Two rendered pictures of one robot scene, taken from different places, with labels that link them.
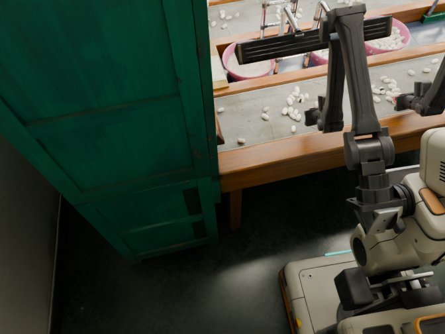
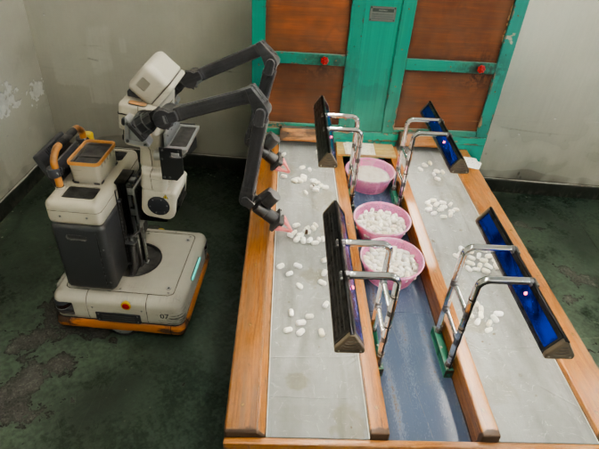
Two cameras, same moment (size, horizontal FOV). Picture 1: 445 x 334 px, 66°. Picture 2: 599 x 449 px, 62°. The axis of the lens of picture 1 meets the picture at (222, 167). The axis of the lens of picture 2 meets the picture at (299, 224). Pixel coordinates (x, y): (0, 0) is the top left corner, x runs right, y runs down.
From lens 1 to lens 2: 2.81 m
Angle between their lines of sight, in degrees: 63
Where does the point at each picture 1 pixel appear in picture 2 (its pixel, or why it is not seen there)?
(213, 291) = (216, 230)
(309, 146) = (262, 175)
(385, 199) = not seen: hidden behind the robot
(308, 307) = (166, 232)
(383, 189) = not seen: hidden behind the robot
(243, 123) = (300, 159)
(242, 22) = (428, 181)
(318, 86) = (327, 200)
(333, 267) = (186, 254)
